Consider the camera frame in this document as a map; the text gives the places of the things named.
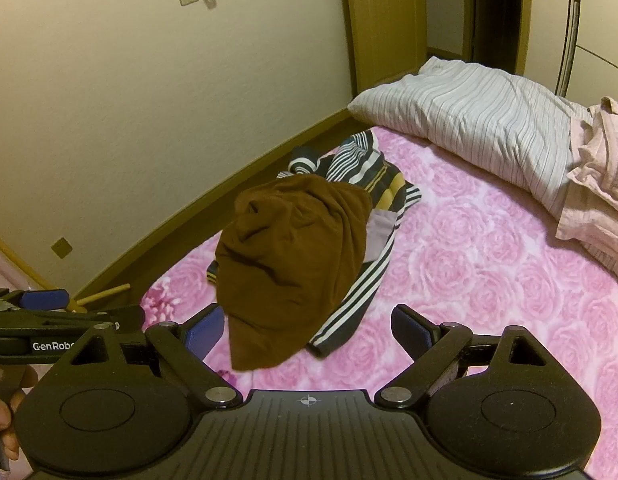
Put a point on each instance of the person's left hand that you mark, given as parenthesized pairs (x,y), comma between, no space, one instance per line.
(1,412)

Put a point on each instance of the pink floral blanket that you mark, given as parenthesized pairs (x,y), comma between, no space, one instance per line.
(489,285)

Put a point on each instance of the wooden stick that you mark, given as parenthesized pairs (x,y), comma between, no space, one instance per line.
(106,293)

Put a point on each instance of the brown long-sleeved sweater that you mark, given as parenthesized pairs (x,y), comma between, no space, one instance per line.
(289,260)

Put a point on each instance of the pale pink folded quilt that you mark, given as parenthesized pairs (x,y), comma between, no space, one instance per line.
(604,185)

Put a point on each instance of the wardrobe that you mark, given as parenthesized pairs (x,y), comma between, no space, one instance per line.
(604,35)

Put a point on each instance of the wooden door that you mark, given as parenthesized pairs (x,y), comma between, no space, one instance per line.
(389,20)

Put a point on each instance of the grey garment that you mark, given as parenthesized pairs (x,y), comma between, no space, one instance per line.
(381,232)

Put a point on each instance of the white striped duvet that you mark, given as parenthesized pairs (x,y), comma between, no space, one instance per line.
(489,115)

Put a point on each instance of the black jacket with white stripes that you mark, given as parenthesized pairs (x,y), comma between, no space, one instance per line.
(349,300)

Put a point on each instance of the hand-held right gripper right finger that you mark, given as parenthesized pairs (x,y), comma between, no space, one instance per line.
(411,330)

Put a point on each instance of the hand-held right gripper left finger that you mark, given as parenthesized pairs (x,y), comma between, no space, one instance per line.
(206,327)

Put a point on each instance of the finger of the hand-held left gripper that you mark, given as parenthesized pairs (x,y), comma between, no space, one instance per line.
(46,300)

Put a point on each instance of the gold wall plate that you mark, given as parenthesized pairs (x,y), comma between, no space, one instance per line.
(61,247)

